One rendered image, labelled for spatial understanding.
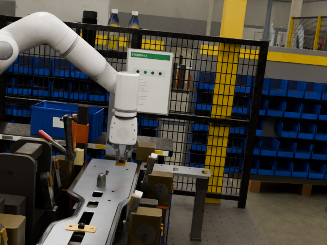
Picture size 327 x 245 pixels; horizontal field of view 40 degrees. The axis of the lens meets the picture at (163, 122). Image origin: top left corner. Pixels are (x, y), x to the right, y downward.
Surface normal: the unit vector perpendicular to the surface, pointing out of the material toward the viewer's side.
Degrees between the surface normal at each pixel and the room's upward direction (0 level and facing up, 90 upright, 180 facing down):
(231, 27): 90
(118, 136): 90
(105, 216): 0
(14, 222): 0
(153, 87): 90
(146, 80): 90
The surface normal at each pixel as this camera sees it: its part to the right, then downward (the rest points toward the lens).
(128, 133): 0.03, 0.22
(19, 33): -0.49, 0.50
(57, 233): 0.10, -0.97
